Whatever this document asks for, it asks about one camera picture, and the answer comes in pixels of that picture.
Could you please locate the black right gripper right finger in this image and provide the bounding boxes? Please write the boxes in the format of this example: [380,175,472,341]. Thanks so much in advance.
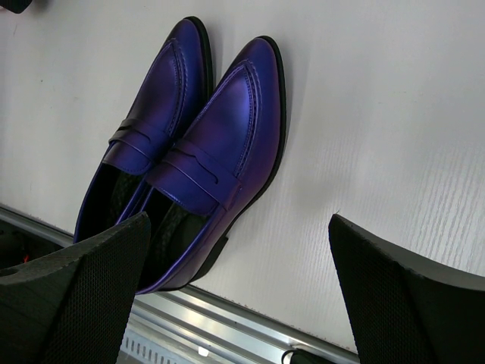
[328,215,484,363]

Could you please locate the slotted grey cable duct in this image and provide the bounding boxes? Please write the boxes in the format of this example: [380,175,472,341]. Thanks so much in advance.
[116,329,212,364]

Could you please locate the aluminium front rail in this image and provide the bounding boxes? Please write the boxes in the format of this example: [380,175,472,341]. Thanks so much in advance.
[1,208,358,363]

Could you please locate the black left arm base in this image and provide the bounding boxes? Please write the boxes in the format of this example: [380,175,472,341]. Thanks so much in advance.
[0,229,62,269]

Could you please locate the purple loafer shoe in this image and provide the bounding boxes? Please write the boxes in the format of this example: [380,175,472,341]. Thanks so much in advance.
[74,16,214,243]
[137,36,286,294]

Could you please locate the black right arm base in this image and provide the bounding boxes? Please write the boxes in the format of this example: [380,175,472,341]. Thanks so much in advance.
[281,350,325,364]

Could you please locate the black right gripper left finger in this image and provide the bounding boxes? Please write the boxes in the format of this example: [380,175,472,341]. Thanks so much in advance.
[1,212,151,363]

